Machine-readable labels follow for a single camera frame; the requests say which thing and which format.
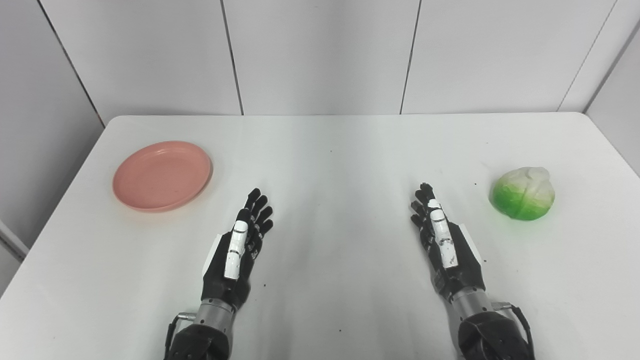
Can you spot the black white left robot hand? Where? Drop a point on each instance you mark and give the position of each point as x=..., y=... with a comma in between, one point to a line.
x=220, y=275

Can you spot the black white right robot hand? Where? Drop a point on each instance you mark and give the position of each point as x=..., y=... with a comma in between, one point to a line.
x=462, y=265

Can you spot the green white toy cabbage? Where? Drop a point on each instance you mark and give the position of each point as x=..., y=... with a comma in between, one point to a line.
x=522, y=196

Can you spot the pink round plate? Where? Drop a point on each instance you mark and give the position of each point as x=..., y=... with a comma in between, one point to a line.
x=162, y=176

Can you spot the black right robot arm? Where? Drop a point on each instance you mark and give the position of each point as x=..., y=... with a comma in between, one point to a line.
x=492, y=335

